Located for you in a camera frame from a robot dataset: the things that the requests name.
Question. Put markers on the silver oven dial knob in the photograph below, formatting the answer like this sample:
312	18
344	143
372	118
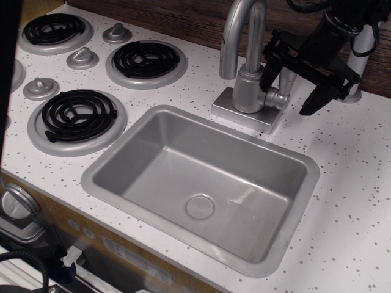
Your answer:
18	207

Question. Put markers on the partial left edge burner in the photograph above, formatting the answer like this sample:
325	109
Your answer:
18	75

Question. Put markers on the back stove burner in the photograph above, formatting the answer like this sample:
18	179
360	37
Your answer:
55	33

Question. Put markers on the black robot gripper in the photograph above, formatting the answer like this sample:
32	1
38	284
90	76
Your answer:
316	58

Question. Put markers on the silver middle stove knob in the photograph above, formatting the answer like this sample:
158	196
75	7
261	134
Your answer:
82	59

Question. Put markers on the silver stove knob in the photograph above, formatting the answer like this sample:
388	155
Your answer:
117	34
41	89
82	59

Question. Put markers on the front stove burner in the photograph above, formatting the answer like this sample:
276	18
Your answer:
77	123

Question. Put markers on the grey plastic sink basin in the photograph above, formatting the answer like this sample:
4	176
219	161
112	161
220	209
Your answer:
232	196

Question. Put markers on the silver front stove knob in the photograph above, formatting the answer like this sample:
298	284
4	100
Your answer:
41	89

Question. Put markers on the silver toy faucet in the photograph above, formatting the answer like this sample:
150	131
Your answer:
240	60

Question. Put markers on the silver faucet lever handle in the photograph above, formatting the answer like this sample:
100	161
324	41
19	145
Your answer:
282	90

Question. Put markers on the middle stove burner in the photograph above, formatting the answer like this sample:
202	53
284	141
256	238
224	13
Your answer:
145	65

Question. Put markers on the stove burner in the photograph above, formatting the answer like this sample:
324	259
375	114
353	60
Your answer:
145	65
77	123
55	33

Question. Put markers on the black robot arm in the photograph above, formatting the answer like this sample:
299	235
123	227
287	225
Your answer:
348	17

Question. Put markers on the silver back stove knob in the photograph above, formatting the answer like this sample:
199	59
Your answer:
117	34

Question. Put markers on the grey vertical post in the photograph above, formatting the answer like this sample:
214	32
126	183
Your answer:
358	58

